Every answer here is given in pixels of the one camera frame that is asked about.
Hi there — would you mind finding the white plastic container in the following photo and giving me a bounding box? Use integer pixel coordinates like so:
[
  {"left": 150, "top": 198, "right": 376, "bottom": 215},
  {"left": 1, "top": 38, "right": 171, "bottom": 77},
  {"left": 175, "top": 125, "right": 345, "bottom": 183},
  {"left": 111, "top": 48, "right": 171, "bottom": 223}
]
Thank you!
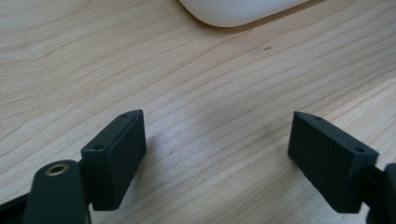
[{"left": 177, "top": 0, "right": 313, "bottom": 28}]

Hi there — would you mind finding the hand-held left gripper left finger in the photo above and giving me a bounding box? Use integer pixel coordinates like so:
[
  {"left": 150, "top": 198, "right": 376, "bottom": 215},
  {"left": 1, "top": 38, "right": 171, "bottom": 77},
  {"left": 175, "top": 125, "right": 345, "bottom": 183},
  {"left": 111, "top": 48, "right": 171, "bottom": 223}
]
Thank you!
[{"left": 79, "top": 108, "right": 148, "bottom": 212}]

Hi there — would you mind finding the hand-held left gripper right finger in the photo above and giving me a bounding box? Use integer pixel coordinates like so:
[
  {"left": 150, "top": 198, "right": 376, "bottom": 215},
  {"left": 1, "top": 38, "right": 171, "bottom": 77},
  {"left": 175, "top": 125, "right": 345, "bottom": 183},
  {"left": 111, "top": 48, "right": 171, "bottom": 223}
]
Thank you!
[{"left": 287, "top": 110, "right": 380, "bottom": 215}]

